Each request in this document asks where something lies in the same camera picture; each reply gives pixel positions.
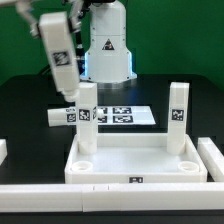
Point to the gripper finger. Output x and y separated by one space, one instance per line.
24 9
74 21

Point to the white desk top tray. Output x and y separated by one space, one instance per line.
134 158

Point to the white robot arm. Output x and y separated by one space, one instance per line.
87 43

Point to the white marker sheet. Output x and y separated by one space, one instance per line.
126 115

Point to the white left fence bar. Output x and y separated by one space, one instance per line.
3 150

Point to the white fence bar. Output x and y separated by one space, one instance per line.
3 150
111 197
212 158

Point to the white right fence bar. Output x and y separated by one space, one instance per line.
212 158

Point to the white front fence bar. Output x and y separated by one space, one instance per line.
111 197

